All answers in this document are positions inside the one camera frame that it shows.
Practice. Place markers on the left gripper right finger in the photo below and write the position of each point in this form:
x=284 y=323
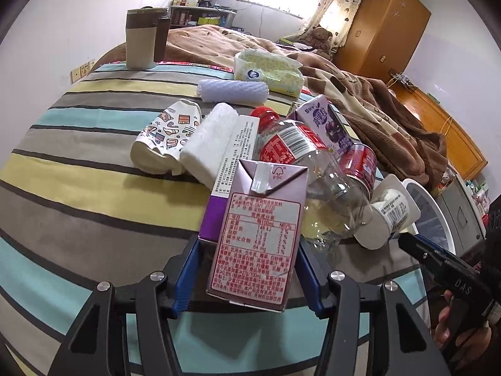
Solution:
x=313 y=272

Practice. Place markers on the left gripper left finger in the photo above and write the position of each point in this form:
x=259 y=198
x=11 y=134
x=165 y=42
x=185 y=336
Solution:
x=180 y=276

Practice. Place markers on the pink drink carton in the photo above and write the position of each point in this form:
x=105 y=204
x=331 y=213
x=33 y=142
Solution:
x=257 y=246

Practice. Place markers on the clear plastic bottle red label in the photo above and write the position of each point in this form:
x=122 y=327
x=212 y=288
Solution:
x=335 y=208

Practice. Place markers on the white towel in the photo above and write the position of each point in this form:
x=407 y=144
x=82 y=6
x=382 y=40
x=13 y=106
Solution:
x=203 y=154

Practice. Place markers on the red soda can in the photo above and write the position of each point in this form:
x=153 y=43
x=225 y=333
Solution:
x=359 y=164

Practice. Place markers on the patterned paper cup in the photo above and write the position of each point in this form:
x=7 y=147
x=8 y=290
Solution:
x=158 y=146

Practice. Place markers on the purple white medicine box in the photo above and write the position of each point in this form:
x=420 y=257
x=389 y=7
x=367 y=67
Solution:
x=240 y=146

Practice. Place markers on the purple grape juice carton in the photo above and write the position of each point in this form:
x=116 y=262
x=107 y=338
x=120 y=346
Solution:
x=319 y=115

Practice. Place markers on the white foam net sleeve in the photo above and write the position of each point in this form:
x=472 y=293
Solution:
x=233 y=92

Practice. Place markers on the white trash bin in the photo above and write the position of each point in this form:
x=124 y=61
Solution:
x=432 y=223

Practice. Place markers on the right hand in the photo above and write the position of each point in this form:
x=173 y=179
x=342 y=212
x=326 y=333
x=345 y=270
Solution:
x=472 y=340

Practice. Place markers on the grey bedside drawer cabinet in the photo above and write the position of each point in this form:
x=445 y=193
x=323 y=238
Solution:
x=462 y=216

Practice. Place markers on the striped table cloth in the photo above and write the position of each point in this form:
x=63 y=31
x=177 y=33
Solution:
x=75 y=212

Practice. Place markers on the wooden headboard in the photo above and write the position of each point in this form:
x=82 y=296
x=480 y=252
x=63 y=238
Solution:
x=465 y=156

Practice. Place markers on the brown fleece blanket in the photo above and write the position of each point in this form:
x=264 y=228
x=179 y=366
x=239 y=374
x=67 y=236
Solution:
x=401 y=143

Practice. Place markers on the yellow tissue pack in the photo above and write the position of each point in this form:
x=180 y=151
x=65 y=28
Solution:
x=281 y=74

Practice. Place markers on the brown teddy bear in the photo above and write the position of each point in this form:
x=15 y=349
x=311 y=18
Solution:
x=320 y=40

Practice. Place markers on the brown beige travel mug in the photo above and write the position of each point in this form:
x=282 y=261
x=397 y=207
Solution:
x=147 y=30

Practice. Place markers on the cluttered shelf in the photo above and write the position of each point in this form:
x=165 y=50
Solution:
x=187 y=13

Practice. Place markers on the orange wooden wardrobe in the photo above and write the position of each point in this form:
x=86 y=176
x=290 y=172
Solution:
x=382 y=38

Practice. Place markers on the floral curtain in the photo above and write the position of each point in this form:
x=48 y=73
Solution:
x=335 y=16

